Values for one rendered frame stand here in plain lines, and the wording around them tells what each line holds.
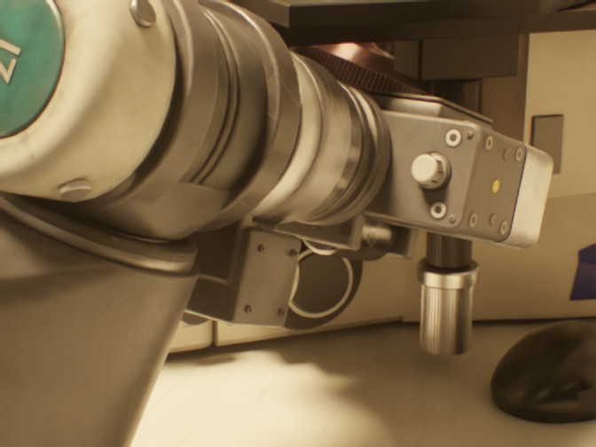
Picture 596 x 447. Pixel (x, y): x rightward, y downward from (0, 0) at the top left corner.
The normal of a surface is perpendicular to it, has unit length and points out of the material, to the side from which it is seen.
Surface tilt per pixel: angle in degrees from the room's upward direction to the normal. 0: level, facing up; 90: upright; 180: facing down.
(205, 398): 0
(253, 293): 90
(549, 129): 90
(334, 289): 90
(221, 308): 70
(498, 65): 90
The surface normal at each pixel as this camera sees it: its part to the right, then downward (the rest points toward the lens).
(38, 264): 0.48, -0.24
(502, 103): -0.93, 0.11
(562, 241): 0.25, -0.43
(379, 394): 0.00, -0.96
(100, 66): 0.18, 0.05
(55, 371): 0.54, 0.33
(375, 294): 0.36, 0.27
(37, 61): -0.48, -0.09
